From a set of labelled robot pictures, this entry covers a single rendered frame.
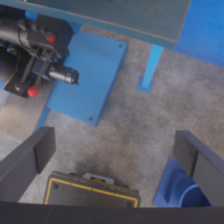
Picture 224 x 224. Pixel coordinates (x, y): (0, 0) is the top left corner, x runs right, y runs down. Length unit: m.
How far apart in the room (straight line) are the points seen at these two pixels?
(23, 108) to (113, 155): 0.94
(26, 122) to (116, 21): 1.30
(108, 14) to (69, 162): 1.33
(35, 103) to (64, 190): 0.80
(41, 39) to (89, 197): 1.04
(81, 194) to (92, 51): 1.23
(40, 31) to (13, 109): 1.17
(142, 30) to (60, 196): 1.19
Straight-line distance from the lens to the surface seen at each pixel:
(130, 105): 1.52
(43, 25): 0.69
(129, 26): 0.54
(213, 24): 1.41
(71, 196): 1.32
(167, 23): 0.56
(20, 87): 0.66
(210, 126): 1.67
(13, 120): 1.72
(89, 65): 1.56
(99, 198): 1.27
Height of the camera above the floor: 1.49
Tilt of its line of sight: 80 degrees down
